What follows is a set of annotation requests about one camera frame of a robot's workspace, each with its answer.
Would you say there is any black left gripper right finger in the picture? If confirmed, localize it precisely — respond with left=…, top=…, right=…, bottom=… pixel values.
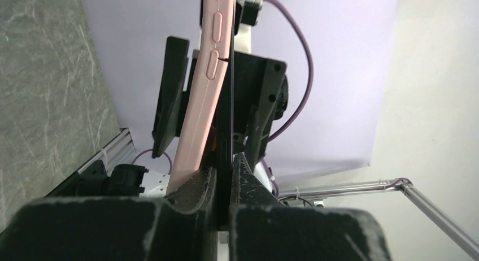
left=229, top=154, right=391, bottom=261

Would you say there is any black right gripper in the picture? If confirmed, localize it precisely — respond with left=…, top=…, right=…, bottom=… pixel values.
left=152, top=36, right=288, bottom=168

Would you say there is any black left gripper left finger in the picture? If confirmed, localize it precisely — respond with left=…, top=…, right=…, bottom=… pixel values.
left=1, top=168, right=216, bottom=260

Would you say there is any black smartphone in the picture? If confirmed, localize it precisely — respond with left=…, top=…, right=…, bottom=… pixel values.
left=216, top=3, right=236, bottom=231

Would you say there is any pink cased phone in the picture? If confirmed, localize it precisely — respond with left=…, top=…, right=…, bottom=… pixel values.
left=166, top=0, right=236, bottom=194

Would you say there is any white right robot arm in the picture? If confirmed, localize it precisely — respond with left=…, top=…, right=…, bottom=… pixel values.
left=76, top=36, right=288, bottom=196

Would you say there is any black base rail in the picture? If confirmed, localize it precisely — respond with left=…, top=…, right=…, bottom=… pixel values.
left=46, top=159, right=109, bottom=197

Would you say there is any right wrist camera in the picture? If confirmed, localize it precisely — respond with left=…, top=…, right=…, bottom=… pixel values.
left=234, top=0, right=264, bottom=54

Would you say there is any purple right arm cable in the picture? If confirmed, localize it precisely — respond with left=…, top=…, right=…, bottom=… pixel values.
left=254, top=0, right=314, bottom=197

